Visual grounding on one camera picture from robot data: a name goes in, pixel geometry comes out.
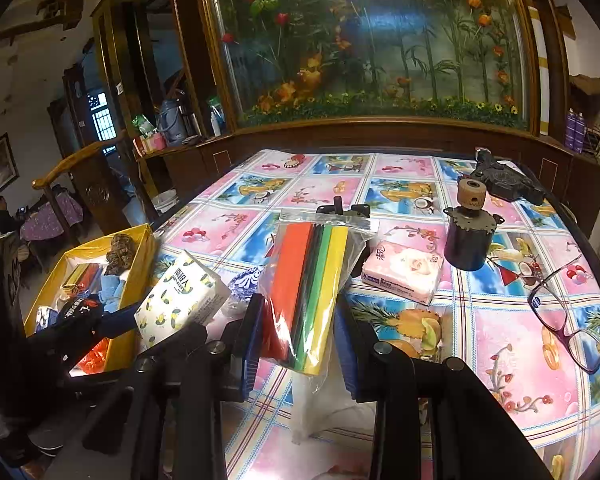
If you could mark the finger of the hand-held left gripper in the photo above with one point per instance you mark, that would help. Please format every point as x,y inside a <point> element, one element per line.
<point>116,322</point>

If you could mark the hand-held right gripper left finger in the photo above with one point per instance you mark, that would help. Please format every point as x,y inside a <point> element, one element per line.
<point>254,340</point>

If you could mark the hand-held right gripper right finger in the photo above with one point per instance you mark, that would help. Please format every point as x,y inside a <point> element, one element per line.
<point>347,355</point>

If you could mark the yellow cardboard box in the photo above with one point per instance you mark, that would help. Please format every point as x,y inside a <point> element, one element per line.
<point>122,347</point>

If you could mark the black snack packet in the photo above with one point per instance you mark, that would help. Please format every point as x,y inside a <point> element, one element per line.
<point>75,306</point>

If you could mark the bag of coloured sheets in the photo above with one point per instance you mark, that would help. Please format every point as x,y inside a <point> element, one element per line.
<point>305,285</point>

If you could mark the blue towel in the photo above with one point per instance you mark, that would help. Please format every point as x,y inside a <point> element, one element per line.
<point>111,290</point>

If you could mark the white plastic bag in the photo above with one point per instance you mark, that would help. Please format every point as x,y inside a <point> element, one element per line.
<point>325,400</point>

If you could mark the blue white patterned tissue pack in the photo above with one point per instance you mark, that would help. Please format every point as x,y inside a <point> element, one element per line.
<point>245,280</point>

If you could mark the brown mesh scrubber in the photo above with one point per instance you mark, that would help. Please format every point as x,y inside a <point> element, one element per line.
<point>120,255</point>

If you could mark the lemon print tissue pack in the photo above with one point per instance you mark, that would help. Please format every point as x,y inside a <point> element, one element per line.
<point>180,295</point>

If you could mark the pink tissue pack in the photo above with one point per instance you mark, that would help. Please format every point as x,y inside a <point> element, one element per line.
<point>405,270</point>

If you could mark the table with purple cloth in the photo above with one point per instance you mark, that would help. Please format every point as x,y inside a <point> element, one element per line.
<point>47,222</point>

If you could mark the white bowl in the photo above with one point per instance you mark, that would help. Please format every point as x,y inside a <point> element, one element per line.
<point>165,202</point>

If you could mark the wooden chair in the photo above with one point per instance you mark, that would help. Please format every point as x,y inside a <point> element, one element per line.
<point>97,190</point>

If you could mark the black motor with shaft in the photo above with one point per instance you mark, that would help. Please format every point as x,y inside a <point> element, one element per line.
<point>357,209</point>

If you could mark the black cylinder motor brown cap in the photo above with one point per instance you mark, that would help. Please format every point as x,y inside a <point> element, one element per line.
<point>467,245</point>

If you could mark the printed tablecloth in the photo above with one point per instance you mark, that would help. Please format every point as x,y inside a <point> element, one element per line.
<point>505,400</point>

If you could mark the pink box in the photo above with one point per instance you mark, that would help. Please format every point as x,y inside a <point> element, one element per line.
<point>150,144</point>

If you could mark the green packet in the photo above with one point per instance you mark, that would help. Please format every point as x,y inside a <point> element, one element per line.
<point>142,125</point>

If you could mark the blue thermos jug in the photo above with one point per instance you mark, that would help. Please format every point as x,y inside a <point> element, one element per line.
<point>172,125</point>

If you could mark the white bottle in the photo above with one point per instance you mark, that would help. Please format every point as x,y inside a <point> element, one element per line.
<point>215,120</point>

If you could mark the wooden cabinet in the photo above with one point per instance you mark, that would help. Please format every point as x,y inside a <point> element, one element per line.
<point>430,135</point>

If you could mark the black flat device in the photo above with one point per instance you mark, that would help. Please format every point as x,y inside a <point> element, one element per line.
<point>505,180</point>

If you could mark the wooden shelf unit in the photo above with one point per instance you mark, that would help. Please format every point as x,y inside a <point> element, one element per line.
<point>120,60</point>

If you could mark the purple spray can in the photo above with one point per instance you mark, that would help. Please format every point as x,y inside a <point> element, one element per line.
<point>570,130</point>
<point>580,132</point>

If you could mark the plant display tank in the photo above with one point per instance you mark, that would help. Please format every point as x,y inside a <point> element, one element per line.
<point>380,35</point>

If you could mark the purple frame glasses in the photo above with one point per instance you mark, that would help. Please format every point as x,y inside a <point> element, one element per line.
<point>570,332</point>

